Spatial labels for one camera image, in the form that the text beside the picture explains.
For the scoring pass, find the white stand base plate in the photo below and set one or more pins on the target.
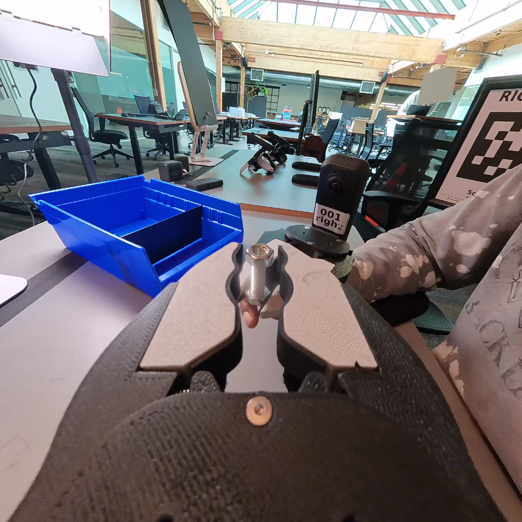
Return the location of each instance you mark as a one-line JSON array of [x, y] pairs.
[[10, 289]]

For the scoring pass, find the green plant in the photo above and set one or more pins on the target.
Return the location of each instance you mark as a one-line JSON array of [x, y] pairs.
[[261, 87]]

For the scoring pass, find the black mesh office chair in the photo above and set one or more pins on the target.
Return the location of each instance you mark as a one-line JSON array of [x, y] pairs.
[[399, 175]]

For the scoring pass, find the blue plastic bin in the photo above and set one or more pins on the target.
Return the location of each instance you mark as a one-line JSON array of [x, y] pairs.
[[81, 228]]

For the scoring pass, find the black divider in blue bin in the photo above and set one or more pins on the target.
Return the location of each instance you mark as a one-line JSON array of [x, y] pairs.
[[171, 240]]

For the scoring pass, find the wooden-top office desk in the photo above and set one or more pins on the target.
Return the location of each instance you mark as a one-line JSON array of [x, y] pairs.
[[24, 124], [134, 118]]

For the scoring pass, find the white wall vent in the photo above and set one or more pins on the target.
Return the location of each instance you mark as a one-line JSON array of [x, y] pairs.
[[368, 87], [257, 74]]

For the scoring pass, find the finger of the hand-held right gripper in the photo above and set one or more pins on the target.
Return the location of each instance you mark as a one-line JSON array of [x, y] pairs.
[[272, 306]]

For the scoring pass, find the person's right forearm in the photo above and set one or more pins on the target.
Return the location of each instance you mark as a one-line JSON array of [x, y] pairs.
[[428, 244]]

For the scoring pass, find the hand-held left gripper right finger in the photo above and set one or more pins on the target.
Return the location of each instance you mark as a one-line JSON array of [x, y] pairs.
[[326, 322]]

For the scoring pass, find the silver bolt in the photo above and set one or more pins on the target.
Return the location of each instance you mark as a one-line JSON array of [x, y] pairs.
[[259, 277]]

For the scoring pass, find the black power bank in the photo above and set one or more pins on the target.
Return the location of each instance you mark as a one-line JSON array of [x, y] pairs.
[[204, 184]]

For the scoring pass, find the dark light stand pole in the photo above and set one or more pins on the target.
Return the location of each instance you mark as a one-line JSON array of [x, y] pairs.
[[75, 122]]

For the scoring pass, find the dark far office desk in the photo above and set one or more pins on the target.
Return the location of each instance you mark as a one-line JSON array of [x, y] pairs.
[[273, 130]]

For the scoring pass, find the white boxes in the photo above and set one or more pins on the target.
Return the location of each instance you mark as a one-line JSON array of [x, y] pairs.
[[236, 111]]

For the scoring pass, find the black standing panel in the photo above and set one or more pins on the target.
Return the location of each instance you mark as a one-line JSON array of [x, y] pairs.
[[315, 102]]

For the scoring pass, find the black oblong pad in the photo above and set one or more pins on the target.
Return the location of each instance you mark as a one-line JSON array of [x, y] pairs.
[[306, 166], [306, 180]]

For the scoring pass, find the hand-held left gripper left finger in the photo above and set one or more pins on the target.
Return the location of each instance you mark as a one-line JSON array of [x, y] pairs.
[[191, 322]]

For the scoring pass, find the stack of colourful boxes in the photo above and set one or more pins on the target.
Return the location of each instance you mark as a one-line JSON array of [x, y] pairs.
[[288, 113]]

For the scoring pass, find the person's right hand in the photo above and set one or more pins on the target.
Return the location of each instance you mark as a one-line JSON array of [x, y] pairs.
[[249, 316]]

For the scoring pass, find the dark red chair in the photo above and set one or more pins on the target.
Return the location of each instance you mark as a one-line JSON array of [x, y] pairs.
[[314, 147]]

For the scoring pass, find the black framed marker board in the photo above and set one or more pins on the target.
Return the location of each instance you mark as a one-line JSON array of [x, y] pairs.
[[469, 171]]

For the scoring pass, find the white light panel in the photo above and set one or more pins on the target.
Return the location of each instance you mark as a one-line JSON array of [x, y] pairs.
[[49, 45]]

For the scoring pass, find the black panel on wooden stand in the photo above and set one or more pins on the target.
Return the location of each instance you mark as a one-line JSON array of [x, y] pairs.
[[191, 73]]

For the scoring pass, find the row of office chairs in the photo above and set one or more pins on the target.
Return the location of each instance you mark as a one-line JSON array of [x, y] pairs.
[[354, 136]]

